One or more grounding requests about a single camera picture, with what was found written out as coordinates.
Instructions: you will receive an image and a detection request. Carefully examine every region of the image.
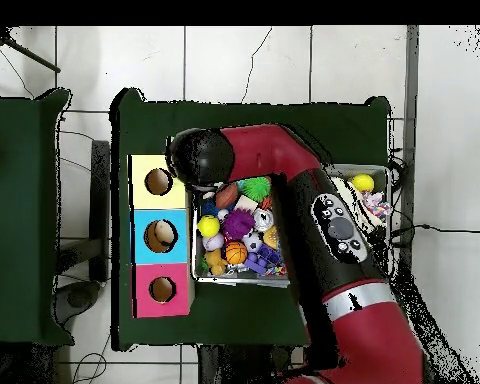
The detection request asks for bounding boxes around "green cloth side table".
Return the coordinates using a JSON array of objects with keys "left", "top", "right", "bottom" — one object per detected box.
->
[{"left": 0, "top": 89, "right": 73, "bottom": 347}]

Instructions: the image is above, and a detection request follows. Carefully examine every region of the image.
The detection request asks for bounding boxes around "black cable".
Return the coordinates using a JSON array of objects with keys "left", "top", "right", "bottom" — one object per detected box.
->
[{"left": 391, "top": 222, "right": 480, "bottom": 238}]

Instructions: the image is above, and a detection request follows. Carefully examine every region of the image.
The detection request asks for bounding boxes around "white ball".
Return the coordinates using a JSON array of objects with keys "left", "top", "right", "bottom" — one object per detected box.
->
[{"left": 154, "top": 221, "right": 177, "bottom": 245}]

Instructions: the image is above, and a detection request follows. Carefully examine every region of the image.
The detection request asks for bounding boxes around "shallow wire mesh bin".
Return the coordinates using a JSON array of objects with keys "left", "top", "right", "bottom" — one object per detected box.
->
[{"left": 191, "top": 159, "right": 389, "bottom": 287}]

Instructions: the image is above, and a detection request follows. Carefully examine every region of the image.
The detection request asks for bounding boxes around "yellow smiley face ball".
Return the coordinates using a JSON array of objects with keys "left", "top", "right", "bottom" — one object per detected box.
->
[{"left": 197, "top": 214, "right": 221, "bottom": 239}]

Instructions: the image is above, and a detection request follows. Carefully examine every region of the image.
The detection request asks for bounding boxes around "purple spiky ball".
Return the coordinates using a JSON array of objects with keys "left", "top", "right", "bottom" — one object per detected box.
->
[{"left": 222, "top": 209, "right": 256, "bottom": 241}]

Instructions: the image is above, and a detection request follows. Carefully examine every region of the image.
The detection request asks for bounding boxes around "orange toy basketball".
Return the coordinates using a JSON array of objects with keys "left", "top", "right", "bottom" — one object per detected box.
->
[{"left": 223, "top": 241, "right": 249, "bottom": 266}]

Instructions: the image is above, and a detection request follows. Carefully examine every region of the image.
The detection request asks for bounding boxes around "wooden box with three holes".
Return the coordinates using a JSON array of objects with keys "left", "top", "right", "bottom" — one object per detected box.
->
[{"left": 127, "top": 154, "right": 195, "bottom": 319}]

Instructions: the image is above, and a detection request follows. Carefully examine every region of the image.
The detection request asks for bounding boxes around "green spiky ball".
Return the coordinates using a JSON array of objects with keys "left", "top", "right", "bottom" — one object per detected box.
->
[{"left": 241, "top": 175, "right": 272, "bottom": 203}]

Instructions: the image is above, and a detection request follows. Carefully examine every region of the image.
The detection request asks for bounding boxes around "plain yellow ball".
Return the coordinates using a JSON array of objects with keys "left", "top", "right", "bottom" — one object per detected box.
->
[{"left": 351, "top": 173, "right": 376, "bottom": 193}]

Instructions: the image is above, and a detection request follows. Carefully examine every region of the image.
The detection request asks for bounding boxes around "brown toy football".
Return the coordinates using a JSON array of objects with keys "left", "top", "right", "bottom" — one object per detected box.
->
[{"left": 215, "top": 183, "right": 240, "bottom": 211}]

